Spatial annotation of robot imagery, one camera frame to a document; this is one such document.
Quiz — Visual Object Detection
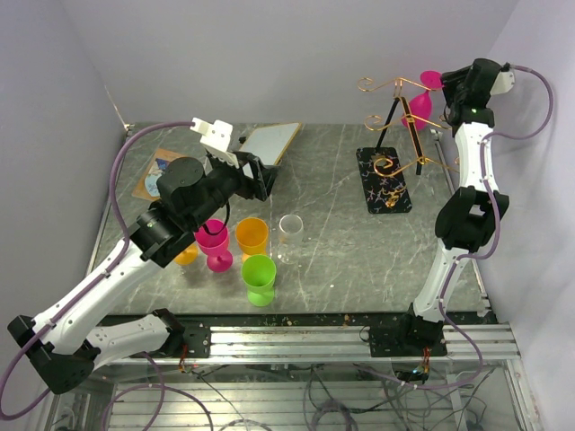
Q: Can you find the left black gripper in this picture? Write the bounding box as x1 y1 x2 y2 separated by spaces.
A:
188 150 281 229

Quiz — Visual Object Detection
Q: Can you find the pink wine glass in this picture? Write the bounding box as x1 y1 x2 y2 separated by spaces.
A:
402 70 442 131
195 218 234 273

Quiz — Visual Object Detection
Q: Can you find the yellow wine glass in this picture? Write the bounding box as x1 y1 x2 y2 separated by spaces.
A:
173 244 199 266
235 217 269 262

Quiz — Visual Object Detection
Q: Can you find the clear wine glass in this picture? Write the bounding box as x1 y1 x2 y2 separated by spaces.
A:
277 214 304 264

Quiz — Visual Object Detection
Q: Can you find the green wine glass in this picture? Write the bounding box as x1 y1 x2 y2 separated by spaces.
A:
241 254 277 307

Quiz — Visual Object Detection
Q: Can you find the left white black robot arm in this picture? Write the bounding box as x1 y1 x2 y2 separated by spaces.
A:
8 152 279 394

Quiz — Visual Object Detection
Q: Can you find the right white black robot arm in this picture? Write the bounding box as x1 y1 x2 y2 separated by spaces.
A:
395 58 513 356

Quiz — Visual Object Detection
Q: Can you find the gold black wine glass rack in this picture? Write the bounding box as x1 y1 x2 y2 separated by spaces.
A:
356 77 456 214

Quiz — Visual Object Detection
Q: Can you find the yellow framed whiteboard tablet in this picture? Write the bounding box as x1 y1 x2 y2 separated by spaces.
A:
240 122 302 165

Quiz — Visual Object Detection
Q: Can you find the orange picture book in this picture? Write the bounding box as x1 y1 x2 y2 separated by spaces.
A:
131 148 183 201

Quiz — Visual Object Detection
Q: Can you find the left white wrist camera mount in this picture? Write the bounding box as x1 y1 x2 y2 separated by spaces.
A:
190 118 239 168

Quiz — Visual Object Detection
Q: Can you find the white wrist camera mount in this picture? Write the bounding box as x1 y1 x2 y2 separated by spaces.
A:
490 66 515 96
190 118 239 168

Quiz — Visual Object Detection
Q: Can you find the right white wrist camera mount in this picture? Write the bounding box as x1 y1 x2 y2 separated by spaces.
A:
490 66 515 96

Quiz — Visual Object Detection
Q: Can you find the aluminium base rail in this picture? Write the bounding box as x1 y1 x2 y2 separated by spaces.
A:
93 312 516 365

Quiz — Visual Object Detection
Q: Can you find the floor cable bundle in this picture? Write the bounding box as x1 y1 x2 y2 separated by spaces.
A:
147 358 491 431

